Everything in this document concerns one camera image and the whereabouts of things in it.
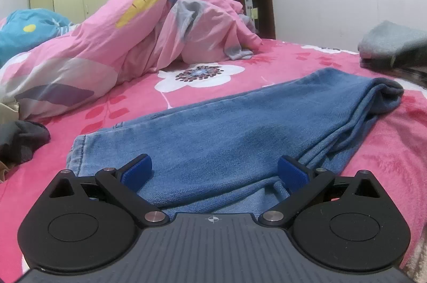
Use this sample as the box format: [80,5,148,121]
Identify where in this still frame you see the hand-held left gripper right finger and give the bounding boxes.
[258,155,385,227]

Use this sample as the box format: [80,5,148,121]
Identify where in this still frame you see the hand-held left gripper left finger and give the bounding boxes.
[47,154,169,227]

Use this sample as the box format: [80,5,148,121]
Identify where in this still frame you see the blue denim jeans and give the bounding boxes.
[65,68,405,214]

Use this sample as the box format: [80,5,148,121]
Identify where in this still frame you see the pink floral bed sheet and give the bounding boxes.
[0,39,427,283]

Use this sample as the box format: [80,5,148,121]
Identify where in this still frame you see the dark grey garment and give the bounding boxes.
[0,120,52,166]

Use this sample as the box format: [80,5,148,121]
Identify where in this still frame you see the tan garment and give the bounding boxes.
[0,161,11,184]

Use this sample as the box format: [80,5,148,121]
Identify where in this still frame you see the pink carrot print quilt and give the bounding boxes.
[0,0,263,121]

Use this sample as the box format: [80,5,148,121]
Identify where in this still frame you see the beige garment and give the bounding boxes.
[0,101,21,124]

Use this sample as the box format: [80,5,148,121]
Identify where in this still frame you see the dark plaid folded garment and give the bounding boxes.
[359,54,427,87]

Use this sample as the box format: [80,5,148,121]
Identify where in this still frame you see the grey green folded garment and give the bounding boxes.
[358,20,427,68]

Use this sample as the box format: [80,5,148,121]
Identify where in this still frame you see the blue patterned quilt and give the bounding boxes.
[0,9,76,67]

